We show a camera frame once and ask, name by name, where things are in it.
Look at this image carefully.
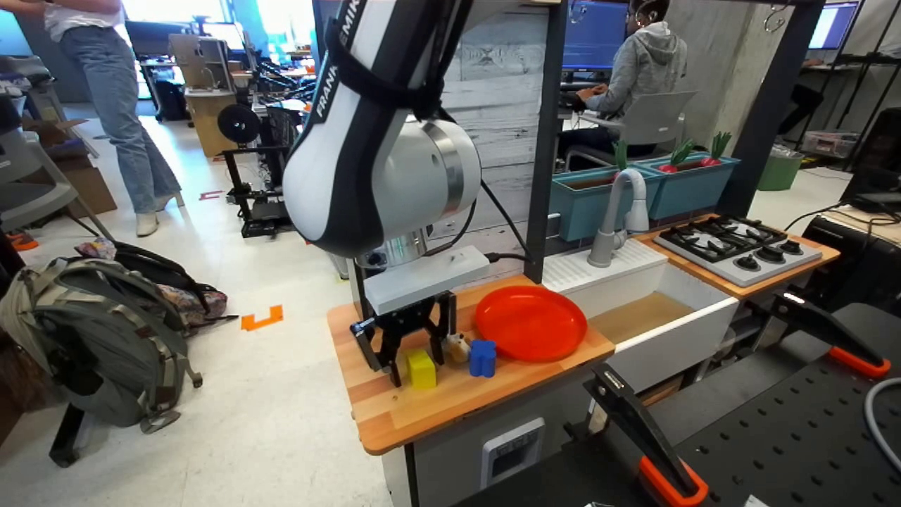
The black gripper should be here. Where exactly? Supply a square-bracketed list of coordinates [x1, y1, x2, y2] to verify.
[347, 286, 462, 390]

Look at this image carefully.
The yellow block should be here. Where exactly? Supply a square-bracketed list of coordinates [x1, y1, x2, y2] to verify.
[402, 347, 443, 393]

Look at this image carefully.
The blue block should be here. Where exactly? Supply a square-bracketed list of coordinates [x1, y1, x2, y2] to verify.
[465, 338, 499, 379]

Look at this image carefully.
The orange plate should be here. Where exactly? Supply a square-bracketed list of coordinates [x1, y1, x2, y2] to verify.
[471, 280, 592, 365]

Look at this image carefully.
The small wooden toy figure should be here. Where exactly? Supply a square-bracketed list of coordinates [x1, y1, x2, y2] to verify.
[438, 332, 472, 369]

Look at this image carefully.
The wooden toy kitchen unit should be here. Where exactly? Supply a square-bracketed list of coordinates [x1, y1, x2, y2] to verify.
[324, 207, 845, 507]

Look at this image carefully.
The teal planter box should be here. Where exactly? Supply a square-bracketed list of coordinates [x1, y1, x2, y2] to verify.
[545, 166, 659, 248]
[651, 152, 747, 225]

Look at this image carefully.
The white toy sink basin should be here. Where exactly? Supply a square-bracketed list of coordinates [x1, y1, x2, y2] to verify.
[541, 237, 747, 397]

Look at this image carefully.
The grey toy faucet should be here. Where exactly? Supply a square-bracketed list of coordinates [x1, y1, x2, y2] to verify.
[585, 162, 654, 271]

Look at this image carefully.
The grey green backpack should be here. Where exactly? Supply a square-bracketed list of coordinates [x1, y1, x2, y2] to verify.
[0, 237, 234, 470]

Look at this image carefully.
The grey toy stove top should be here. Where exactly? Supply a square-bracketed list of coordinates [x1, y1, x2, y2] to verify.
[651, 210, 810, 289]

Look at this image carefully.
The seated person grey hoodie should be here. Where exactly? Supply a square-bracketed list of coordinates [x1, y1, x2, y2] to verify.
[582, 0, 695, 152]

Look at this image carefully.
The brown cardboard box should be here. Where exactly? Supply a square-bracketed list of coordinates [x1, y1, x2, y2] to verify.
[48, 152, 122, 217]

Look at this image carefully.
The black perforated board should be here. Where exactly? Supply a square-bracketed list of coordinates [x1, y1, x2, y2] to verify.
[455, 297, 901, 507]

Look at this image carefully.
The standing person in jeans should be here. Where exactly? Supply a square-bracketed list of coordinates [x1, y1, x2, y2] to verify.
[0, 0, 186, 240]

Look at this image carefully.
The green bin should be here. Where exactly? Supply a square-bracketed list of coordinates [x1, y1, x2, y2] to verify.
[752, 147, 807, 196]

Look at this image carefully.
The grey office chair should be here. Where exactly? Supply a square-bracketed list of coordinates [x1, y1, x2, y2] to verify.
[0, 120, 78, 232]

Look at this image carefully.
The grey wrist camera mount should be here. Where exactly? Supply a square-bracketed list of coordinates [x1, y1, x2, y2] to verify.
[358, 241, 495, 317]

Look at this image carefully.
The small orange bracket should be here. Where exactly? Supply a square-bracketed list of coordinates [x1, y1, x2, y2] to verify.
[236, 300, 286, 335]

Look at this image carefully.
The black clamp orange handle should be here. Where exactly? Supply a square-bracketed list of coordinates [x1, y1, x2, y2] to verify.
[748, 286, 896, 382]
[580, 363, 716, 507]

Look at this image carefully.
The black vertical post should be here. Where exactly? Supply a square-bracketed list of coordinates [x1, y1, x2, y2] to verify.
[520, 0, 572, 286]

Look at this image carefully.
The black frame post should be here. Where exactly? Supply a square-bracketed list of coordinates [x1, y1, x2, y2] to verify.
[716, 0, 830, 220]

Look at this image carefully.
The grey cable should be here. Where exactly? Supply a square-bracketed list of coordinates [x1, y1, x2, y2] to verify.
[862, 375, 901, 451]

